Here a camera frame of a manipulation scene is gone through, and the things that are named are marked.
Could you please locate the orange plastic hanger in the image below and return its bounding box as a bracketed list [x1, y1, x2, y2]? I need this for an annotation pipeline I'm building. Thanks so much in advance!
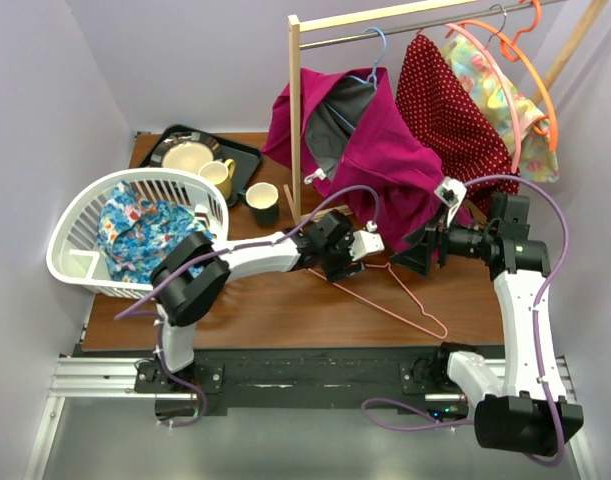
[445, 1, 559, 152]

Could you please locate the black tray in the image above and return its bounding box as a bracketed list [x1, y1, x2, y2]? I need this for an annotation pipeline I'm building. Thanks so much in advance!
[136, 124, 262, 207]

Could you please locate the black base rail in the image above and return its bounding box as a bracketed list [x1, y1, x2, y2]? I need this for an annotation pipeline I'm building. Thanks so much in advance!
[134, 344, 491, 419]

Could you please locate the black mug cream inside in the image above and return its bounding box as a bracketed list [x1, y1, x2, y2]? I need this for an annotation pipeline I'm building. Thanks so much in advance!
[237, 182, 279, 228]

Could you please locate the pink plastic hanger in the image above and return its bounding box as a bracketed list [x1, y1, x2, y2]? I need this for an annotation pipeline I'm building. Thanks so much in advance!
[396, 23, 522, 181]

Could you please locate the pink wire hanger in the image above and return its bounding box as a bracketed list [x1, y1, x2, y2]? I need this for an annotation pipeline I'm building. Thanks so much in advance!
[308, 262, 449, 340]

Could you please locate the wooden clothes rack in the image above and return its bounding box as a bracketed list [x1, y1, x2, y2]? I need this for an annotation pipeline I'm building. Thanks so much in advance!
[283, 0, 611, 229]

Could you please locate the red polka dot skirt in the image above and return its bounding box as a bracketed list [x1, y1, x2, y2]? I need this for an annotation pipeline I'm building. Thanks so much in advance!
[395, 34, 511, 182]

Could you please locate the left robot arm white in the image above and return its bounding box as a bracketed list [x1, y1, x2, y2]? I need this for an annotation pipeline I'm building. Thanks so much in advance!
[150, 210, 384, 392]

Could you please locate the magenta cloth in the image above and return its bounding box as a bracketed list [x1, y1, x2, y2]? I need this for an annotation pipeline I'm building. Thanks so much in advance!
[260, 65, 474, 254]

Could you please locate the floral pastel skirt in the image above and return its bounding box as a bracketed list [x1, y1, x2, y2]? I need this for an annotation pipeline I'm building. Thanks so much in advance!
[442, 34, 559, 183]

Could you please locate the yellow mug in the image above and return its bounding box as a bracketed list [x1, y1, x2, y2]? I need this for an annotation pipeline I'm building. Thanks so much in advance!
[198, 159, 236, 200]

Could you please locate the cream plate black rim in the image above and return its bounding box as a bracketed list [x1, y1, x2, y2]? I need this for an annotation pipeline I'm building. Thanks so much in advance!
[150, 131, 224, 174]

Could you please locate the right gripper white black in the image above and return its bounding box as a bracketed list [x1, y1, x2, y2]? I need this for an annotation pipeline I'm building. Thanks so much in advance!
[390, 199, 495, 277]

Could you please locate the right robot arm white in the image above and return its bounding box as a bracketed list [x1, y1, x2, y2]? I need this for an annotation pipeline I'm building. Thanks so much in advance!
[390, 178, 584, 467]

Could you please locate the white laundry basket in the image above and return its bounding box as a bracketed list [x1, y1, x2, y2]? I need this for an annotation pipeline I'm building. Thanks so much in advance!
[46, 168, 230, 300]

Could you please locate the blue wire hanger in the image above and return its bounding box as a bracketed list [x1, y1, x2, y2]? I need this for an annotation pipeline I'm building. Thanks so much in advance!
[324, 26, 388, 132]

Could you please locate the blue floral cloth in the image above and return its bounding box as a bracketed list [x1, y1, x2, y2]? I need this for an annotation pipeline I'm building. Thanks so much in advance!
[96, 181, 214, 284]

